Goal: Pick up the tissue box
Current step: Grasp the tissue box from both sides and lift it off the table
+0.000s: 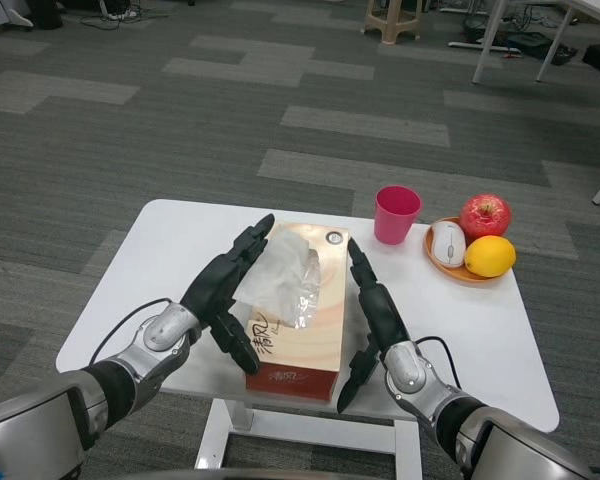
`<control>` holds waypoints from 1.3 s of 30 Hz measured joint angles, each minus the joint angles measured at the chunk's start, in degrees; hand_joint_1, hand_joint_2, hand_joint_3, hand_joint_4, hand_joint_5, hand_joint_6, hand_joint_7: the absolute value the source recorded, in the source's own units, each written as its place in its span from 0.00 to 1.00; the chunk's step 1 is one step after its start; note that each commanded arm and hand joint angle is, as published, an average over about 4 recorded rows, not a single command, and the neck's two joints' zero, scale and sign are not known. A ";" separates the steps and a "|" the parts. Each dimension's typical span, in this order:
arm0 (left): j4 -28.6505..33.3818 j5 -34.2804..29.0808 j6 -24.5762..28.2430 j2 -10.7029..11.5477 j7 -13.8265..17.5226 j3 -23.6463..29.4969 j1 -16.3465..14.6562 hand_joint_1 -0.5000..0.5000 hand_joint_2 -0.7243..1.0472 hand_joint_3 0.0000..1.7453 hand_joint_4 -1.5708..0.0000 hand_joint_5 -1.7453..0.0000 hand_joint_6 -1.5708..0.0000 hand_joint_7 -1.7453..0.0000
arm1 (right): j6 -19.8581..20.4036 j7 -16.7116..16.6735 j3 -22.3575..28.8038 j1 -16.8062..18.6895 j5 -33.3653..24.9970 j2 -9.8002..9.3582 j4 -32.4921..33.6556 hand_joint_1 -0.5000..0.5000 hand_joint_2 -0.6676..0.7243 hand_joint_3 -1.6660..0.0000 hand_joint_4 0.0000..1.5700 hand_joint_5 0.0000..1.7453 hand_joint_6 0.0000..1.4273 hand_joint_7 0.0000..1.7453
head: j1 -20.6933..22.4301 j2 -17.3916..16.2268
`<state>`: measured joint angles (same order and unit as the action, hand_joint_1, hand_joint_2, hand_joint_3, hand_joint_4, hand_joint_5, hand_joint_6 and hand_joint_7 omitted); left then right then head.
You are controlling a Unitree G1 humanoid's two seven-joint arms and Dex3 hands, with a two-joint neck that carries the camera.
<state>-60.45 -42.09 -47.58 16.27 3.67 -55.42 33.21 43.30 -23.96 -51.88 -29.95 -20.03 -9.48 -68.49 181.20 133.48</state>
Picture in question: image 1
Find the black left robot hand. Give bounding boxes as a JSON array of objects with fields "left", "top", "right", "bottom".
[{"left": 178, "top": 213, "right": 276, "bottom": 375}]

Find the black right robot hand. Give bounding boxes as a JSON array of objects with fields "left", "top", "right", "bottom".
[{"left": 335, "top": 237, "right": 410, "bottom": 415}]

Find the tan and red tissue box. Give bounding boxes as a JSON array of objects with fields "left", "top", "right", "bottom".
[{"left": 243, "top": 222, "right": 352, "bottom": 404}]

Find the white tissue sheet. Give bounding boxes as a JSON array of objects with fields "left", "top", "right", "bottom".
[{"left": 232, "top": 233, "right": 326, "bottom": 329}]

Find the orange plate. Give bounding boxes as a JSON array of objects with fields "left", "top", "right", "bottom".
[{"left": 423, "top": 216, "right": 514, "bottom": 286}]

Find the pink plastic cup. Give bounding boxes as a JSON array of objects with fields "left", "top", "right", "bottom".
[{"left": 373, "top": 185, "right": 424, "bottom": 246}]

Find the white computer mouse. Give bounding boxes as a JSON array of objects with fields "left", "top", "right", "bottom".
[{"left": 430, "top": 221, "right": 467, "bottom": 268}]

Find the yellow lemon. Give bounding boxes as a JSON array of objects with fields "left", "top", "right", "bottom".
[{"left": 463, "top": 235, "right": 517, "bottom": 279}]

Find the red apple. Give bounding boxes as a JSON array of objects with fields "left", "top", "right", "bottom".
[{"left": 458, "top": 194, "right": 513, "bottom": 240}]

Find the silver robot chest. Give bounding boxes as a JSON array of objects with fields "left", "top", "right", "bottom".
[{"left": 144, "top": 467, "right": 321, "bottom": 480}]

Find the white desk with black equipment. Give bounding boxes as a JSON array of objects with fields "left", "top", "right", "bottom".
[{"left": 439, "top": 0, "right": 512, "bottom": 51}]

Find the beige plastic stool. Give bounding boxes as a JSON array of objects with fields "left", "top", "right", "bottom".
[{"left": 363, "top": 0, "right": 424, "bottom": 46}]

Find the large white table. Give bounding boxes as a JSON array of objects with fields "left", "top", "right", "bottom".
[{"left": 472, "top": 0, "right": 600, "bottom": 85}]

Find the black bag on floor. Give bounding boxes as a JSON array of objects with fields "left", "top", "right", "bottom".
[{"left": 504, "top": 32, "right": 579, "bottom": 66}]

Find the white room divider panel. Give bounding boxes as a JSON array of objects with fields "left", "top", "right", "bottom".
[{"left": 0, "top": 0, "right": 35, "bottom": 37}]

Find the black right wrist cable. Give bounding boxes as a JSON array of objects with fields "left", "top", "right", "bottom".
[{"left": 417, "top": 335, "right": 464, "bottom": 389}]

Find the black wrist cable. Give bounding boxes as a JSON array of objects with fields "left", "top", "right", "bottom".
[
  {"left": 88, "top": 298, "right": 174, "bottom": 364},
  {"left": 417, "top": 335, "right": 464, "bottom": 389}
]

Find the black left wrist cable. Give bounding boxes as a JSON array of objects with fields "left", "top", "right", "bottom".
[{"left": 88, "top": 298, "right": 174, "bottom": 364}]

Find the white table base frame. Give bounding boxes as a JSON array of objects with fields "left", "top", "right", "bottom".
[{"left": 193, "top": 397, "right": 421, "bottom": 471}]

